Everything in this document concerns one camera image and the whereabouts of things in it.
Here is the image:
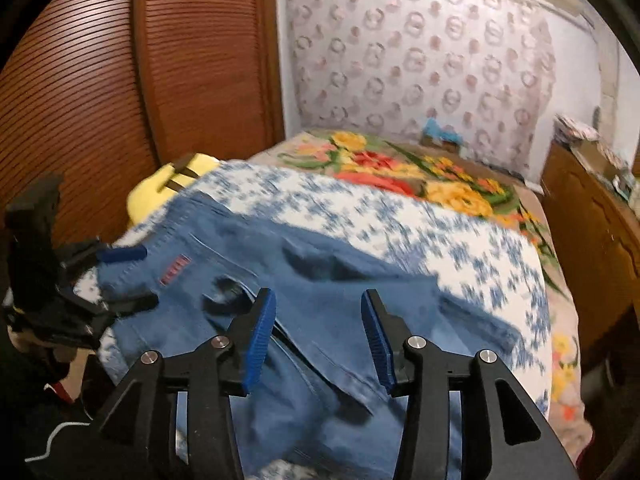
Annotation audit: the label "yellow plush toy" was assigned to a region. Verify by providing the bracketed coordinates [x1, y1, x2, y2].
[126, 153, 220, 226]

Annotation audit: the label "cardboard box blue items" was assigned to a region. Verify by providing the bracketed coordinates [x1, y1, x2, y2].
[420, 117, 463, 154]

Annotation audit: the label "floral pink blanket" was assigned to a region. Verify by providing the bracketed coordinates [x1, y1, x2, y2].
[249, 129, 594, 461]

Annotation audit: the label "blue denim pants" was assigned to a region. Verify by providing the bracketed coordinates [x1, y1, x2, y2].
[98, 193, 521, 479]

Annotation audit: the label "circle patterned sheer curtain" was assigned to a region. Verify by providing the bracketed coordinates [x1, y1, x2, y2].
[276, 0, 559, 176]

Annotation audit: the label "wooden sideboard cabinet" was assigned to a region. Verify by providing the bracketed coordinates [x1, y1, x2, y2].
[540, 142, 639, 360]

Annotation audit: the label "brown louvered wardrobe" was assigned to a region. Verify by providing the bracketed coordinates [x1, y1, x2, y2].
[1, 0, 284, 243]

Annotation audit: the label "cardboard box on cabinet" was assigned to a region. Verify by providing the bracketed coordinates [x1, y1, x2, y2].
[570, 141, 627, 181]

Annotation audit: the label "blue floral white bedspread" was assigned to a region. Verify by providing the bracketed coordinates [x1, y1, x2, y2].
[74, 159, 551, 480]

